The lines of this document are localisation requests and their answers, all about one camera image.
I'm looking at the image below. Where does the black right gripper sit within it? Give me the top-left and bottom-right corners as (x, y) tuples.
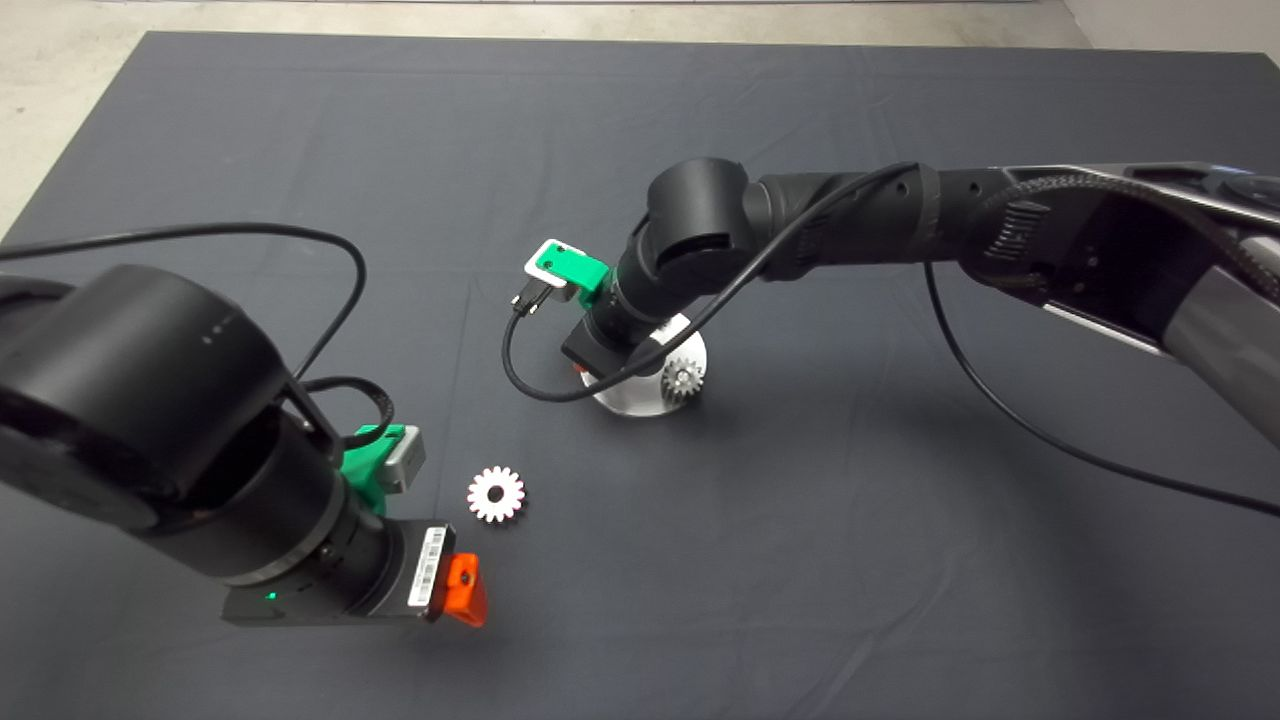
(560, 315), (666, 383)

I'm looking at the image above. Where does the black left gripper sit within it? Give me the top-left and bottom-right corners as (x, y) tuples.
(220, 520), (489, 629)

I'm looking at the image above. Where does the larger steel gear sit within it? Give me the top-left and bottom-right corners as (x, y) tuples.
(466, 465), (527, 524)

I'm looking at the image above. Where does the small steel gear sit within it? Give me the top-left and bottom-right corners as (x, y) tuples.
(661, 358), (705, 404)

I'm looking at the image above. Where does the round metal plate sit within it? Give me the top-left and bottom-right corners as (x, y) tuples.
(590, 313), (708, 419)

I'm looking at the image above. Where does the dark grey table cloth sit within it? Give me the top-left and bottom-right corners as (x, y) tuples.
(0, 33), (1280, 720)

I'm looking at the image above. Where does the thin black right camera cable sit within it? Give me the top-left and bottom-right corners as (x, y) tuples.
(500, 162), (1280, 519)

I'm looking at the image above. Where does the thin black camera cable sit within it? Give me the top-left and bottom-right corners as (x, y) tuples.
(500, 162), (1280, 519)
(0, 222), (396, 446)

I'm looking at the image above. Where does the green right camera mount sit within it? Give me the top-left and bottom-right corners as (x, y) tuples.
(530, 245), (611, 301)

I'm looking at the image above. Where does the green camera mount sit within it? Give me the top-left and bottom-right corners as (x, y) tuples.
(342, 424), (409, 516)
(530, 245), (611, 301)

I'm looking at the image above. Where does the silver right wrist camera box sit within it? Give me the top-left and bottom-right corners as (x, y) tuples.
(522, 238), (591, 301)

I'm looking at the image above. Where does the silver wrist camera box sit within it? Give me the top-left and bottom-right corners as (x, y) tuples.
(522, 238), (591, 301)
(380, 430), (427, 494)

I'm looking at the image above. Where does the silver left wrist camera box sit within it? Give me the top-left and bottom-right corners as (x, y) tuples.
(380, 430), (427, 494)

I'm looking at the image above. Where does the green left camera mount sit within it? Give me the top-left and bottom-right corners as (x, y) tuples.
(342, 424), (409, 516)

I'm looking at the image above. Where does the thin black left camera cable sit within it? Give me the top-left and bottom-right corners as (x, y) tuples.
(0, 222), (396, 446)

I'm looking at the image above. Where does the black braided cable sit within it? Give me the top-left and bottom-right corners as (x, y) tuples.
(985, 173), (1280, 306)

